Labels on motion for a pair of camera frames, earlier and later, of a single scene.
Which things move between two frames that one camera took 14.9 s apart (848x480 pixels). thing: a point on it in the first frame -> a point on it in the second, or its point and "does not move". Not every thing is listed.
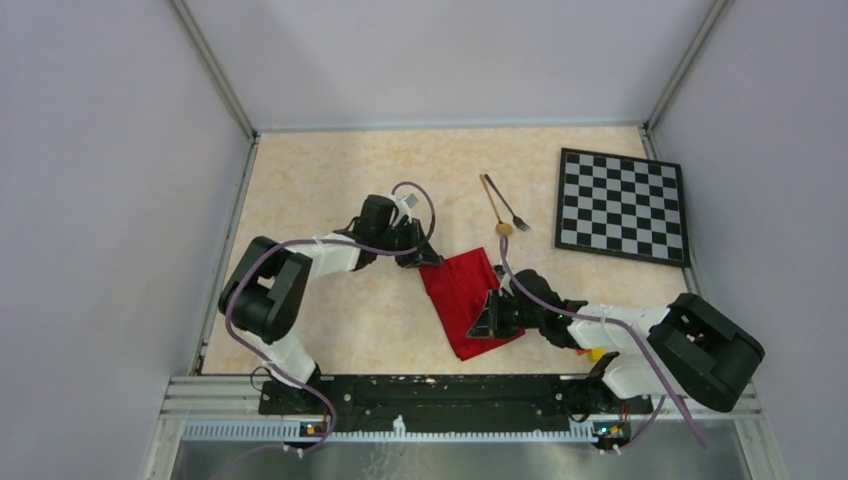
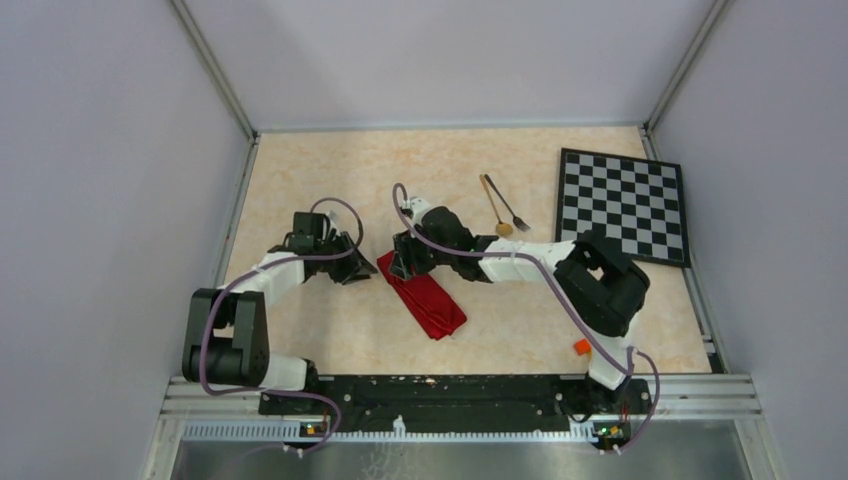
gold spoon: [501, 228] does not move
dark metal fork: [520, 224] does not move
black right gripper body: [506, 316] -> [425, 257]
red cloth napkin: [458, 287] -> [438, 315]
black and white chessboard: [622, 206] does not move
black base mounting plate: [456, 401] does not move
